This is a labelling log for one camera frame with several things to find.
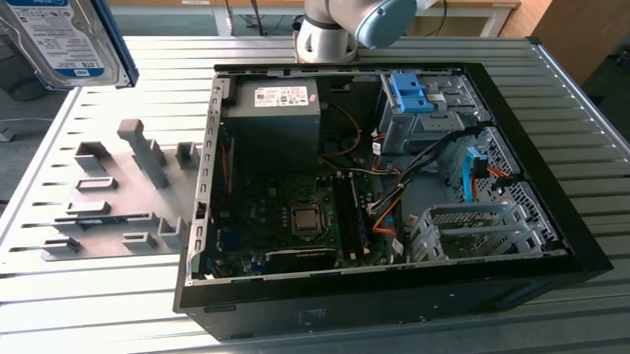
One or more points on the hard disk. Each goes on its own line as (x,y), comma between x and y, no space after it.
(59,40)

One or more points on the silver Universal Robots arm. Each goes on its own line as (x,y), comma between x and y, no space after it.
(324,40)

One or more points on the silver disk bay cage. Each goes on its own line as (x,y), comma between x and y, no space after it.
(482,231)

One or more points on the CPU socket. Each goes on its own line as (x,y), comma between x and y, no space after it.
(305,219)

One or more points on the black RAM stick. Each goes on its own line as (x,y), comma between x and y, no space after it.
(359,217)
(344,214)

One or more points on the green motherboard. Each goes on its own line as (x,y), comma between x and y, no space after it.
(260,206)

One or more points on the grey power supply unit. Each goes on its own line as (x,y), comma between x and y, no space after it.
(275,125)

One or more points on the black graphics card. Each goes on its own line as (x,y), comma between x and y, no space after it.
(300,260)

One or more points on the silver optical drive cage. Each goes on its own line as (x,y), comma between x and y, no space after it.
(432,125)

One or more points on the blue plastic drive latch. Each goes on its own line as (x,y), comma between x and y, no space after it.
(411,94)

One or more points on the black open PC case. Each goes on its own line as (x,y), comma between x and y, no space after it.
(344,306)

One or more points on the grey plastic parts rack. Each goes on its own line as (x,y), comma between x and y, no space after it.
(123,199)

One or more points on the white-framed wooden desk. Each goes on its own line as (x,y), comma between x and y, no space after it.
(491,26)

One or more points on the black mesh wastebasket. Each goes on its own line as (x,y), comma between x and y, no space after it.
(29,93)

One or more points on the grey floor box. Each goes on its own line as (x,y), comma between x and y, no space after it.
(5,132)

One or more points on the wooden cabinet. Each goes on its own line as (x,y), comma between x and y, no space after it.
(580,37)

